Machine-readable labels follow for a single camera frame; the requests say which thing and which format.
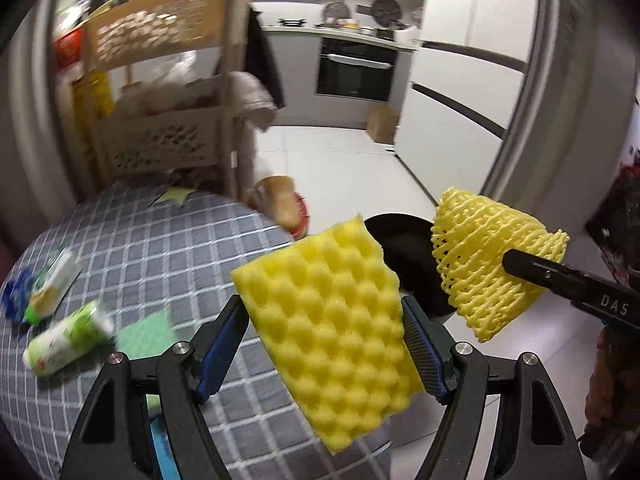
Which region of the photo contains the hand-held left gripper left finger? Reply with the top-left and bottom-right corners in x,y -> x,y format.
60,294 -> 251,480

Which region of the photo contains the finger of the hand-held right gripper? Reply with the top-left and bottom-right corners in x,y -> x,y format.
501,250 -> 640,332

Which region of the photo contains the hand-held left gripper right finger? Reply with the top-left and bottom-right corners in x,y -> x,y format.
401,295 -> 589,480

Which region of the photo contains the black trash bin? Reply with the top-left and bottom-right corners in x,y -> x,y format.
364,213 -> 457,319

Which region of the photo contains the yellow foam net sleeve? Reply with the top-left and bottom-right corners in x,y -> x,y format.
430,187 -> 570,344

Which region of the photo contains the yellow bumpy foam sponge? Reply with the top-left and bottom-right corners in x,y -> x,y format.
230,213 -> 434,457

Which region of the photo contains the green cloth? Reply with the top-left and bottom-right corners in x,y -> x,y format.
116,310 -> 176,362

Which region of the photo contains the light blue packet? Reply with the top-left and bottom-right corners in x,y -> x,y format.
149,411 -> 179,480

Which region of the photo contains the round table with checked cloth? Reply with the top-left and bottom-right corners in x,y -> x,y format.
0,180 -> 396,480

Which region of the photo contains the white bottle green label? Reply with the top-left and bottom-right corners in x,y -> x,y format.
22,300 -> 116,376

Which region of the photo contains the pale green paper scrap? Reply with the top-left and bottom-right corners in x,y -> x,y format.
150,186 -> 199,207

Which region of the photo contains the red basket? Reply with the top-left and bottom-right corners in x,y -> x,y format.
292,192 -> 314,239

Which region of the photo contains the white green milk carton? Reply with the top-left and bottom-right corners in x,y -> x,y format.
25,247 -> 84,324

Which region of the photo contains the blue crumpled wrapper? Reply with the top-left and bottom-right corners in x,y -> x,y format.
2,267 -> 37,322

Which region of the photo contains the white refrigerator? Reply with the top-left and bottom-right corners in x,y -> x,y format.
395,0 -> 532,207

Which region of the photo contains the cardboard box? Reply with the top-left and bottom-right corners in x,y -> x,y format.
366,105 -> 401,144

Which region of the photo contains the white hanging cloth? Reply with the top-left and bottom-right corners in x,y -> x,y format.
227,71 -> 279,132

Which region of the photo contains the yellow bag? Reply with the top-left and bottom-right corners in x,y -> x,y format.
72,70 -> 114,181

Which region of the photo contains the white plastic bag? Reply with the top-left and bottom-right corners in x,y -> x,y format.
117,52 -> 224,116

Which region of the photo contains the black built-in oven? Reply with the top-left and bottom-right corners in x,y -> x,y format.
315,36 -> 399,104

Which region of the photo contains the black hanging jacket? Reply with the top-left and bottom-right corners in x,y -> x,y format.
245,10 -> 286,109

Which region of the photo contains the round patterned tray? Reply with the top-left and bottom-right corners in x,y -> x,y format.
371,0 -> 404,26

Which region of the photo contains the beige plastic shelf cart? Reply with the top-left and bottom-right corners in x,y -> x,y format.
82,0 -> 259,199

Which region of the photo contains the red box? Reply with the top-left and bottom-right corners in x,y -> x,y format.
52,27 -> 84,69

